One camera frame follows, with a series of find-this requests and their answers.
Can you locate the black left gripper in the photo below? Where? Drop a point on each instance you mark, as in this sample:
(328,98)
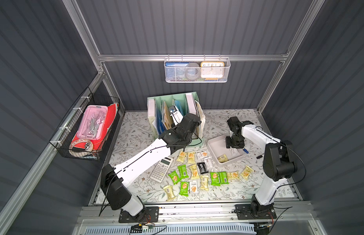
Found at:
(190,122)

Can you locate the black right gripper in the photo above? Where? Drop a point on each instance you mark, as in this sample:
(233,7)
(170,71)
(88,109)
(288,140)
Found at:
(235,141)

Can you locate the white plastic storage box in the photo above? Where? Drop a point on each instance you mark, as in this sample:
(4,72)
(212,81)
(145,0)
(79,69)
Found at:
(217,148)

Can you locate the small yellow cookie packet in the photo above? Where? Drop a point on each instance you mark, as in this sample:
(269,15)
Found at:
(191,158)

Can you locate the clear cookie packet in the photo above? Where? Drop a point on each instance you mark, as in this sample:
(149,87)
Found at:
(202,155)

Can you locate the white barcode cookie packet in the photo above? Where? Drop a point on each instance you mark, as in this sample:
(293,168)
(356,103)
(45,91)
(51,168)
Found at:
(209,163)

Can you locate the mint green file organizer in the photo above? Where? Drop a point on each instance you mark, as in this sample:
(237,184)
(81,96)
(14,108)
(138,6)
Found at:
(167,111)

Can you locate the black cookie packet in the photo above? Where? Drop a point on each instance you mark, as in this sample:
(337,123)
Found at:
(202,168)

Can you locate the green cookie packet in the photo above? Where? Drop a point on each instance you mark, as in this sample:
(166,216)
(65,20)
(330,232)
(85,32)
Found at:
(174,177)
(223,176)
(183,172)
(184,189)
(215,179)

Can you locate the pale yellow cookie packet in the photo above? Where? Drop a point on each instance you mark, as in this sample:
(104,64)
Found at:
(204,182)

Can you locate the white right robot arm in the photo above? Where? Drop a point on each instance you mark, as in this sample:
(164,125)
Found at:
(278,160)

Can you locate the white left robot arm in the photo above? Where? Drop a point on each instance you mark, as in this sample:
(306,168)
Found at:
(116,179)

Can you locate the blue box in basket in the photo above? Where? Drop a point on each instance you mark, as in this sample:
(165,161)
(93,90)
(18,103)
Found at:
(175,71)

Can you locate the white scientific calculator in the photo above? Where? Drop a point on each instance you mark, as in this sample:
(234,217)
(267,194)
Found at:
(161,169)

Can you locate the grey tape roll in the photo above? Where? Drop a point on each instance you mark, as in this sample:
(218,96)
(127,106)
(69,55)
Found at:
(193,71)

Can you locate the yellow white alarm clock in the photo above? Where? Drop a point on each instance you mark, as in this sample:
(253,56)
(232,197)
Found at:
(212,69)

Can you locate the pink plastic pencil case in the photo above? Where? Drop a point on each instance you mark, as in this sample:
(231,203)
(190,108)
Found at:
(91,126)

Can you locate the clear tape roll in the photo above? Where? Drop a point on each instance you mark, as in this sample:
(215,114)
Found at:
(81,145)

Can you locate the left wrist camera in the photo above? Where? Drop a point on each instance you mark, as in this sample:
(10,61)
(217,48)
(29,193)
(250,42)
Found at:
(175,114)

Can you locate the white wire wall basket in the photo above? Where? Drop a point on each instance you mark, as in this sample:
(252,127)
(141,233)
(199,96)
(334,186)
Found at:
(198,60)

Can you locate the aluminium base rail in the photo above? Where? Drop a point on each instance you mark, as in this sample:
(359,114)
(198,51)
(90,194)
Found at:
(202,213)

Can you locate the black wire side basket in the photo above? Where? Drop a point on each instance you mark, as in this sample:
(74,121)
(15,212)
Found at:
(72,122)

